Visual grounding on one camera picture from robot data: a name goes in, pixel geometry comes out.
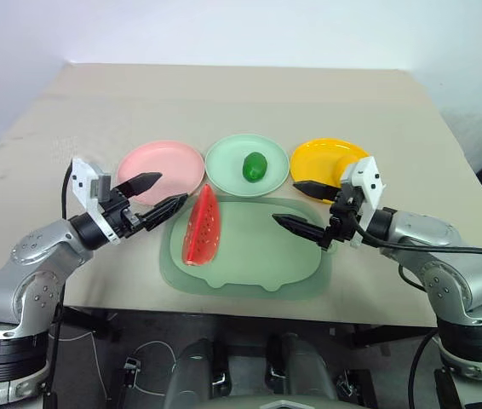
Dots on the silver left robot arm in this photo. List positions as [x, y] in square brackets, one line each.
[32, 272]

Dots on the yellow plate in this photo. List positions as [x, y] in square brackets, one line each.
[313, 159]

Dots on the pale green silicone tray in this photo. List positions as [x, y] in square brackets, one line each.
[258, 251]

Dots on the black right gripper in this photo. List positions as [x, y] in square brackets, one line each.
[343, 217]

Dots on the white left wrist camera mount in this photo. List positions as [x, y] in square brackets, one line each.
[82, 174]

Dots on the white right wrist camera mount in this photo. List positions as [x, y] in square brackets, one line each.
[368, 179]

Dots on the dark grey rounded housing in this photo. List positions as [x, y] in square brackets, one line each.
[307, 366]
[194, 370]

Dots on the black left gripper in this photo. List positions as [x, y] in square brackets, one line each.
[118, 215]

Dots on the pale green plate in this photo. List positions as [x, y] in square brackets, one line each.
[224, 166]

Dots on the green toy fruit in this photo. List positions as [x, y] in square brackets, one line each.
[254, 167]

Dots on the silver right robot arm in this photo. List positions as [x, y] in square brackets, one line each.
[458, 272]

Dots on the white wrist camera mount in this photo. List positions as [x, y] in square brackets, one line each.
[82, 174]
[368, 179]

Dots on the pink plate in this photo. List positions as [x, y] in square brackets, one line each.
[164, 159]

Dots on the black table frame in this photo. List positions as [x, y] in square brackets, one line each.
[92, 321]

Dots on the red watermelon slice toy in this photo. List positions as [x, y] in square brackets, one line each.
[200, 230]

